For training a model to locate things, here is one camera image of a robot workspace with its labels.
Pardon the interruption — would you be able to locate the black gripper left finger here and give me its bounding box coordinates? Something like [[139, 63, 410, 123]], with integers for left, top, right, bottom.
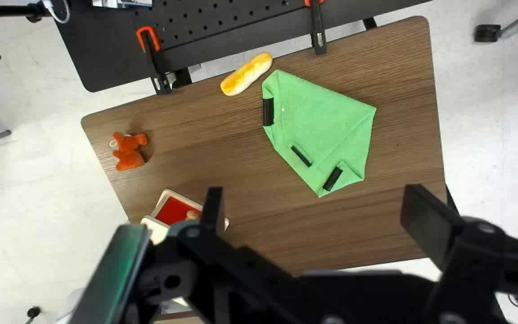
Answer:
[[200, 187, 225, 238]]

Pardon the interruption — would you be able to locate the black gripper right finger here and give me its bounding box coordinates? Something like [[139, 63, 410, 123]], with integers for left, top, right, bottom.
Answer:
[[401, 184, 466, 268]]

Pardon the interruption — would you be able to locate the green towel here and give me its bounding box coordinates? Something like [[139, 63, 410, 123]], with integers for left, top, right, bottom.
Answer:
[[261, 70, 376, 198]]

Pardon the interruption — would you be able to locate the red and white box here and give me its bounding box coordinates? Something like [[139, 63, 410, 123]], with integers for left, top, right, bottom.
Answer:
[[141, 189, 205, 247]]

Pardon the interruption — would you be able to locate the orange toy figure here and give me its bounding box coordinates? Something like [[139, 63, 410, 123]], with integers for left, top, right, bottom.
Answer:
[[112, 132, 150, 171]]

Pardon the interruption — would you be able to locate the yellow toy bread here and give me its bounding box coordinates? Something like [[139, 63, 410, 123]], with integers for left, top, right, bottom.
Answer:
[[220, 54, 274, 97]]

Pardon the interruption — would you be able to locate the black perforated metal board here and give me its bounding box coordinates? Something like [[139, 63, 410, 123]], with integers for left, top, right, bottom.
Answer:
[[54, 0, 428, 94]]

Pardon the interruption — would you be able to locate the black stand foot right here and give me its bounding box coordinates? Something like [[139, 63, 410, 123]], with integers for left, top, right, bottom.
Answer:
[[473, 18, 518, 43]]

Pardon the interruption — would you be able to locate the orange handled clamp left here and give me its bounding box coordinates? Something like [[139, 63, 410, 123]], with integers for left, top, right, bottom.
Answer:
[[135, 25, 173, 94]]

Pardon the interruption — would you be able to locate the orange handled clamp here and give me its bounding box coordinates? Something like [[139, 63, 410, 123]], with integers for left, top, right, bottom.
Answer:
[[135, 25, 173, 94], [303, 0, 328, 56]]

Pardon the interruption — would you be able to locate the orange handled clamp right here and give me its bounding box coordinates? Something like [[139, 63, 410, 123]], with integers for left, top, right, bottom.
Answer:
[[303, 0, 328, 56]]

